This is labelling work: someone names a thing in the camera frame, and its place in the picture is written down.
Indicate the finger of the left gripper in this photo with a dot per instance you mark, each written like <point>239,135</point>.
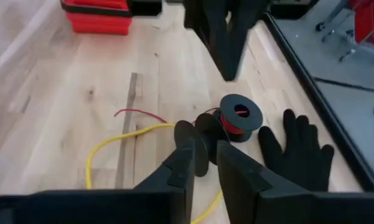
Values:
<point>211,25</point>
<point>245,25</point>

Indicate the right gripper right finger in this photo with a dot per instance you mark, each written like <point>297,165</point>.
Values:
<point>283,207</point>

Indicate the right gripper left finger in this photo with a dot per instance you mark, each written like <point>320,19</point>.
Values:
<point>127,207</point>

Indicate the black plastic spool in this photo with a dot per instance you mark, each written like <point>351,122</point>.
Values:
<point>252,118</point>

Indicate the black work glove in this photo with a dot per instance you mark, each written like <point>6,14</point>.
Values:
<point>298,155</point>

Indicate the red storage bin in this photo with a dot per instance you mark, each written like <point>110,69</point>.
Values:
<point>367,21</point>

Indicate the red collapsible container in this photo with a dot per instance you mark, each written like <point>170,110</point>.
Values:
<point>99,21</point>

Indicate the black aluminium table frame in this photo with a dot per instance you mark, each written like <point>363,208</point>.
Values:
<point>314,84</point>

